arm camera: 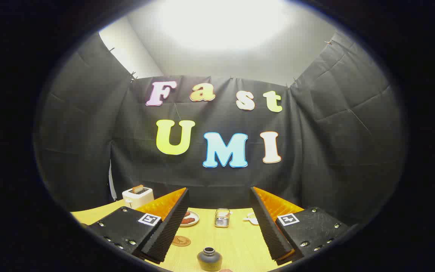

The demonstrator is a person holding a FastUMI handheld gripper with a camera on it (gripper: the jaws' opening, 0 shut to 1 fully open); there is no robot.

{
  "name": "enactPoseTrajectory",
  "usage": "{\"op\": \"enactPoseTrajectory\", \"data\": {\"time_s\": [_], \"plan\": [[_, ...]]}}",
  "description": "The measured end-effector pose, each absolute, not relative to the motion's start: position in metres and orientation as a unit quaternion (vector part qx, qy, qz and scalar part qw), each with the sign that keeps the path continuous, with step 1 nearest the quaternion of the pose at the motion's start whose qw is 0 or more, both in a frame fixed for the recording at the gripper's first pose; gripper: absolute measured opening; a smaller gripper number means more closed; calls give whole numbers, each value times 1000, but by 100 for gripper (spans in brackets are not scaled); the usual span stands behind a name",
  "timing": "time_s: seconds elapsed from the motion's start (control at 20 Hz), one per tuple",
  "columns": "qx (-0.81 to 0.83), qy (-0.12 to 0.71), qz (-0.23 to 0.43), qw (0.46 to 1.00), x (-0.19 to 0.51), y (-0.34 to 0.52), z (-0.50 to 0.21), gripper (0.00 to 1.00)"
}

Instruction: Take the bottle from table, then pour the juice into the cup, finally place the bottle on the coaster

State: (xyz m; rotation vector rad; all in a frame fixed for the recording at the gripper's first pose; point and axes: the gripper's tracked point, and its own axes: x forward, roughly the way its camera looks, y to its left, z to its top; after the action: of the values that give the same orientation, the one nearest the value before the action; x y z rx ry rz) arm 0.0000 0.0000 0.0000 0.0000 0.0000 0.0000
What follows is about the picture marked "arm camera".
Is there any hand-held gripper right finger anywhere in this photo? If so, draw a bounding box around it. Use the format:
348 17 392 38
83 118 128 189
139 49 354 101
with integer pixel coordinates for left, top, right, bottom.
249 186 351 266

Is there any metal wire holder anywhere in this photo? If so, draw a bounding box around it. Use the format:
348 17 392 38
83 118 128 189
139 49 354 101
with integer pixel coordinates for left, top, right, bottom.
214 209 230 228

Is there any silver bottle with green label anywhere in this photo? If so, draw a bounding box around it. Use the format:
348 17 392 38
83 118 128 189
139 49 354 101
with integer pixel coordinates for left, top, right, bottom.
197 247 223 272

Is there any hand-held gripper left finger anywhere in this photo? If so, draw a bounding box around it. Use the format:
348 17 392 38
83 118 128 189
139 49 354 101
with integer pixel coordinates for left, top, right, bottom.
88 187 190 264

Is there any light wooden table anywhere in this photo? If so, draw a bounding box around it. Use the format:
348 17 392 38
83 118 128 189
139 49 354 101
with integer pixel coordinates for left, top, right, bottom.
70 199 305 272

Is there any white toaster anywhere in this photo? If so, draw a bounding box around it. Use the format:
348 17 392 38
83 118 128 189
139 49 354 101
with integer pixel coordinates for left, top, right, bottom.
122 185 154 209

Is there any round white plate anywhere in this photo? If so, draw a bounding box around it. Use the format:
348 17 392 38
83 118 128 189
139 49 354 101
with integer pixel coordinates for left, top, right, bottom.
180 210 200 227

